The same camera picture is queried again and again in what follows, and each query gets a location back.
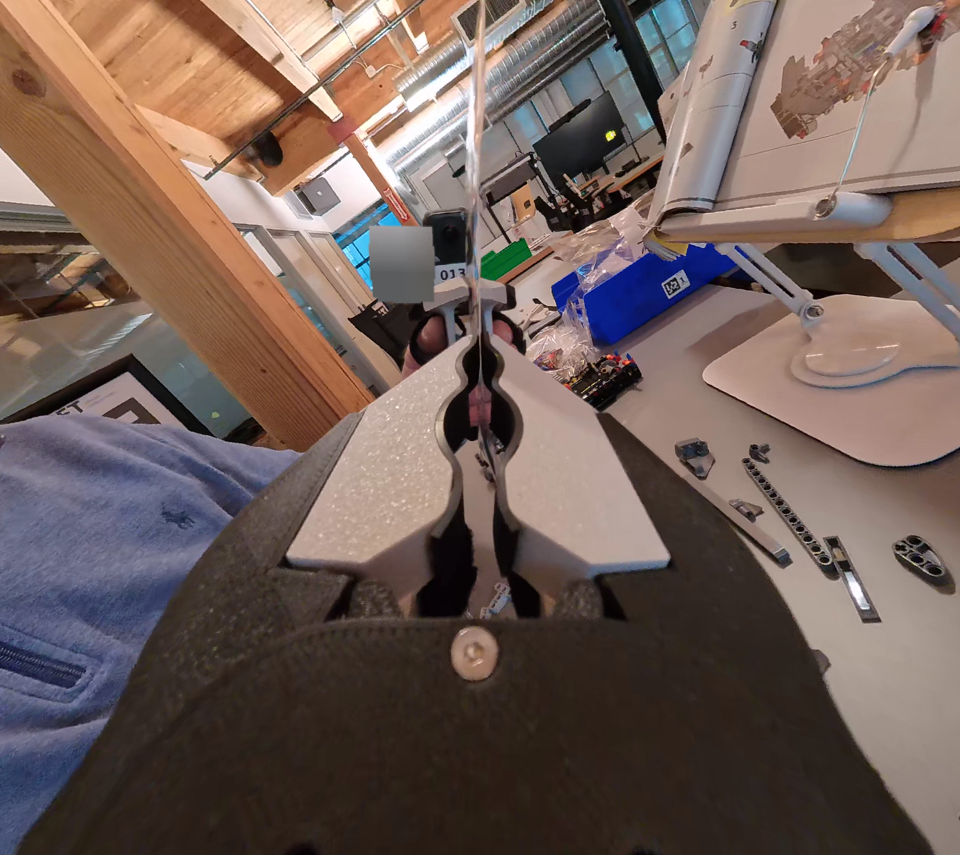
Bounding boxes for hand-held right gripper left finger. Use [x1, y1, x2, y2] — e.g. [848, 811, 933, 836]
[285, 343, 477, 615]

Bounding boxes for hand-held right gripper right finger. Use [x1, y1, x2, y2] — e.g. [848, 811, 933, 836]
[482, 343, 672, 618]

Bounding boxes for small lego pieces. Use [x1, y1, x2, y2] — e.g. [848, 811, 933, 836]
[673, 436, 954, 676]

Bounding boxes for lego sticker sheet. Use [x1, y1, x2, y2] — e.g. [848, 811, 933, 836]
[459, 0, 515, 620]

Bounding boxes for partly built lego model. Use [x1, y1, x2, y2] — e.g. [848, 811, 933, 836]
[566, 347, 645, 412]

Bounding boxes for lego instruction booklet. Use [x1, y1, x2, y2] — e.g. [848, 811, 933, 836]
[658, 0, 960, 228]

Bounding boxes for person's left hand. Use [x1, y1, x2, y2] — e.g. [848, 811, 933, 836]
[403, 313, 453, 378]

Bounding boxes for green plastic bin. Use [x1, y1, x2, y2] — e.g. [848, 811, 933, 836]
[478, 238, 543, 280]

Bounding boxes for pile of clear plastic bags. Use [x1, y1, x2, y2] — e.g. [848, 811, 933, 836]
[525, 208, 680, 380]

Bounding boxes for blue plastic bin with tag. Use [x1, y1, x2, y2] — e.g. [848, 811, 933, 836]
[551, 246, 755, 348]

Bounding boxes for white air vent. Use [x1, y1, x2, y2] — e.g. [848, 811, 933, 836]
[450, 0, 525, 37]

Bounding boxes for person's blue sweater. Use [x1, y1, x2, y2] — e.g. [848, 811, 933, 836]
[0, 412, 305, 855]

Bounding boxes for framed poster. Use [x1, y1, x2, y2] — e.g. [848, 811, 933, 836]
[0, 354, 219, 438]

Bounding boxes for white book stand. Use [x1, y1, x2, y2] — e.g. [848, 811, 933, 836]
[648, 0, 960, 468]

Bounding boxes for black wall speaker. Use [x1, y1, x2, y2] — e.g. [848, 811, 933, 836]
[294, 174, 340, 217]

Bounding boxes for black wall monitor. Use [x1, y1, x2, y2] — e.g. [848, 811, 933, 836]
[531, 91, 625, 187]

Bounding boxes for wooden support post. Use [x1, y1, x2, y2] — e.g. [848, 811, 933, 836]
[0, 0, 376, 453]

